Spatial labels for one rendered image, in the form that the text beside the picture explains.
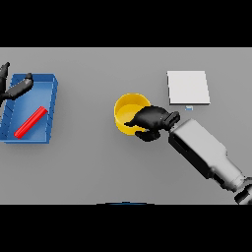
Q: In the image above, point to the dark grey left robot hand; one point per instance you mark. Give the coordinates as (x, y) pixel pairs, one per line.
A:
(18, 88)

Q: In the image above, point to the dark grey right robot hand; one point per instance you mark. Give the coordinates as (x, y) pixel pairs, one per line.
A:
(151, 118)

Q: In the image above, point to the yellow bowl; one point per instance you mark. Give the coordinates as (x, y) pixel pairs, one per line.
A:
(128, 112)

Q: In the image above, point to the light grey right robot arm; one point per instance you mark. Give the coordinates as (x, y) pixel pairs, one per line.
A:
(206, 155)

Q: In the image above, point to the red beaker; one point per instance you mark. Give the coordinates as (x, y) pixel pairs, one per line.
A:
(31, 122)

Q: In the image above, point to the pale square measuring scale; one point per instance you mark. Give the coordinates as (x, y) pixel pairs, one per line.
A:
(188, 87)

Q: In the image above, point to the blue tray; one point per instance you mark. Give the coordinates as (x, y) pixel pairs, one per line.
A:
(30, 109)

